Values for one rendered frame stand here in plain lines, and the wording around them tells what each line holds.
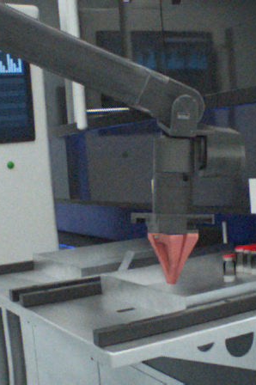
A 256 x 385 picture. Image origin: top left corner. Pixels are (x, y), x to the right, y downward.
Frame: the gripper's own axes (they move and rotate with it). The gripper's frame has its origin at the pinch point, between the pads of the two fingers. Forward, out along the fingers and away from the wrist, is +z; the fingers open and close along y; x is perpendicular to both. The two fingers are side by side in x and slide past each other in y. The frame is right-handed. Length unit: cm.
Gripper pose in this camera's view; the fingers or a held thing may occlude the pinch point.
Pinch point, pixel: (171, 278)
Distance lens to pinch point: 91.7
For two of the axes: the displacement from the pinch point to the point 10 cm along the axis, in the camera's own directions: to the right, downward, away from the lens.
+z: -0.2, 10.0, 0.0
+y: 8.9, 0.1, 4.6
